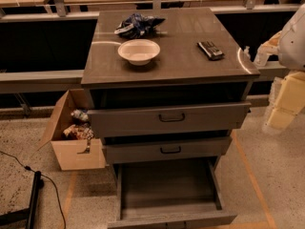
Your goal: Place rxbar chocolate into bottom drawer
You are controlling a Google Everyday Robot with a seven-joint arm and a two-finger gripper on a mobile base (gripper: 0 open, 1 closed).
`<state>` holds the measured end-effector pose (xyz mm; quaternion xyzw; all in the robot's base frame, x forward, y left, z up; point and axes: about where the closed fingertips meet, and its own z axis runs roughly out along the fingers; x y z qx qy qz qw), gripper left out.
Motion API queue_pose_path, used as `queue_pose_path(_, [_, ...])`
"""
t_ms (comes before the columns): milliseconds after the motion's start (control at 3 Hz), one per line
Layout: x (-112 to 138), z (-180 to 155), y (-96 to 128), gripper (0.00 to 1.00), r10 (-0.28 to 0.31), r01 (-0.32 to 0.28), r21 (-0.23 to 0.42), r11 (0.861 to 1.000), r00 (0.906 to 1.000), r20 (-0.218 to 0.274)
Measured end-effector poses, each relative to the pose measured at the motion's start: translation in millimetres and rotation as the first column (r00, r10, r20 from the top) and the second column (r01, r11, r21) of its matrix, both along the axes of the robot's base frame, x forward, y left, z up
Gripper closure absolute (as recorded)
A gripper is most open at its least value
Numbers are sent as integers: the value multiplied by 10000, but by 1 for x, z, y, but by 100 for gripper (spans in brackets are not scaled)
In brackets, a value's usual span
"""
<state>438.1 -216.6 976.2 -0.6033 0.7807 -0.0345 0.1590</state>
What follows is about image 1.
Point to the snack bag in box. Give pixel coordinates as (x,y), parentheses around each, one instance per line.
(79,132)
(80,115)

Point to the dark rxbar chocolate bar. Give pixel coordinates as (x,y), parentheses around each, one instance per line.
(211,50)

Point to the grey top drawer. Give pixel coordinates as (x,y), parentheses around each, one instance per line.
(168,120)

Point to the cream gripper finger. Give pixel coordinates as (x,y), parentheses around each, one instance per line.
(286,101)
(265,50)

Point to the grey drawer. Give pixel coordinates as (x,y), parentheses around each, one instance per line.
(170,194)
(168,120)
(166,150)

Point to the snack bag upper in box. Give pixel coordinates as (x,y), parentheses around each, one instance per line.
(80,115)

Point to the white paper bowl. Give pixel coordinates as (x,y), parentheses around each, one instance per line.
(139,52)

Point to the snack bag lower in box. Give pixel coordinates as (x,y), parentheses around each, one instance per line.
(79,132)

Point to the cardboard box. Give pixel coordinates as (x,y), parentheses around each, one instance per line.
(71,154)

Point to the grey drawer cabinet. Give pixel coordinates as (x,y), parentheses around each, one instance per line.
(180,75)

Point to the clear small bottle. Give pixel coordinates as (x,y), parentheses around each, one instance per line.
(247,51)

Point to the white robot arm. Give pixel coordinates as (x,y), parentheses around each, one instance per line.
(291,47)

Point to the grey bottom drawer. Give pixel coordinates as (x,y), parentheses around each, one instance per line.
(170,194)

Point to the grey middle drawer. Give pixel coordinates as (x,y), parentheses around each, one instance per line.
(166,150)

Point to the blue crumpled chip bag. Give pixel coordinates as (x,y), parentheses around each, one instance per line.
(138,25)

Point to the black stand leg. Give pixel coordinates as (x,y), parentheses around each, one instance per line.
(27,214)

